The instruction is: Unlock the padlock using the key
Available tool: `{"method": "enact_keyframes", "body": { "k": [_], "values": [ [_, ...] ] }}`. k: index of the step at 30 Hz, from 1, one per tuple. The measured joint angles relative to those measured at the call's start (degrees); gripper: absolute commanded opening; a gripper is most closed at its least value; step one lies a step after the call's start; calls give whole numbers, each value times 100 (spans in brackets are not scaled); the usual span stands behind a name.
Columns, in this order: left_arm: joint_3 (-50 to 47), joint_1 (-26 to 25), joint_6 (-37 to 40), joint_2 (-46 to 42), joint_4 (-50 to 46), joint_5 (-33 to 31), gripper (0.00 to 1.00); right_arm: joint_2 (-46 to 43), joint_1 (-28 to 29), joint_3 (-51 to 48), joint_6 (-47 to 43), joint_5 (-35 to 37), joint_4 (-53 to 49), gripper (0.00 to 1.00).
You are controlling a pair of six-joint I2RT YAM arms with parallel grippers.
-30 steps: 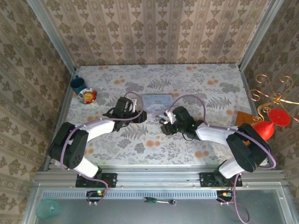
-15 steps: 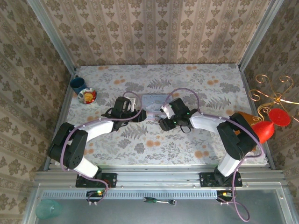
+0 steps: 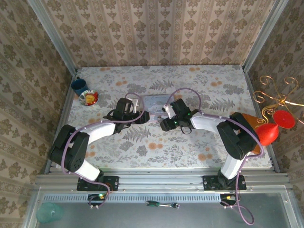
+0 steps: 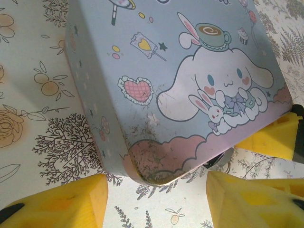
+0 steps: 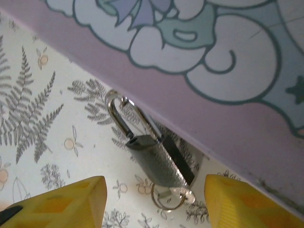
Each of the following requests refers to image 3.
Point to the small padlock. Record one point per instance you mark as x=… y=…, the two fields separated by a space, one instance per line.
x=155 y=118

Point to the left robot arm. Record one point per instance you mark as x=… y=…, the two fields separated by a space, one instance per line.
x=99 y=129

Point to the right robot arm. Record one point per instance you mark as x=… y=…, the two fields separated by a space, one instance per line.
x=206 y=121

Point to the clear plastic bag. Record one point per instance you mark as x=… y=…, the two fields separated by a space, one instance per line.
x=154 y=103

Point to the floral tablecloth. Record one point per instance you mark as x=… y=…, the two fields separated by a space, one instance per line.
x=154 y=78

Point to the red and yellow snack packet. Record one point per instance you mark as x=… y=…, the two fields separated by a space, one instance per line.
x=91 y=97

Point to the leaf-patterned bowl with blue rim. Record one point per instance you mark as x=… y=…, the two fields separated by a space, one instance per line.
x=82 y=101

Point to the dark blue ceramic mug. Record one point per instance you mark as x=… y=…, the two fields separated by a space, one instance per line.
x=79 y=85

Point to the brown wooden board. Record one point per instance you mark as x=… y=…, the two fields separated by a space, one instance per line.
x=250 y=118

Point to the small black controller board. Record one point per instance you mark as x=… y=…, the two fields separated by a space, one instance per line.
x=229 y=198
x=96 y=197

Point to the grey metal panel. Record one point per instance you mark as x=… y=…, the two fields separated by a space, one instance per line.
x=190 y=216

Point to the translucent green plastic cup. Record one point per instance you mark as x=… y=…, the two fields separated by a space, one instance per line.
x=50 y=212

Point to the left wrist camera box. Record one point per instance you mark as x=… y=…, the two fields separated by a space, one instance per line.
x=124 y=105

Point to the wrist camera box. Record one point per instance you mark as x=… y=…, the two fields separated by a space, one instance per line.
x=179 y=107
x=124 y=105

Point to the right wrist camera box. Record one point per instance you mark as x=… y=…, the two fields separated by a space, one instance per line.
x=179 y=107

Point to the aluminium front rail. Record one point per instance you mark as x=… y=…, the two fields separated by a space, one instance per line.
x=161 y=178

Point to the aluminium side rail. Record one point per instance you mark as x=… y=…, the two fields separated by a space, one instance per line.
x=63 y=111

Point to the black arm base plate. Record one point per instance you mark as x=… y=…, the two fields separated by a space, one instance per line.
x=210 y=183
x=111 y=183

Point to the aluminium frame post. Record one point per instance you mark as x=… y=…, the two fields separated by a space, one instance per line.
x=52 y=35
x=263 y=33

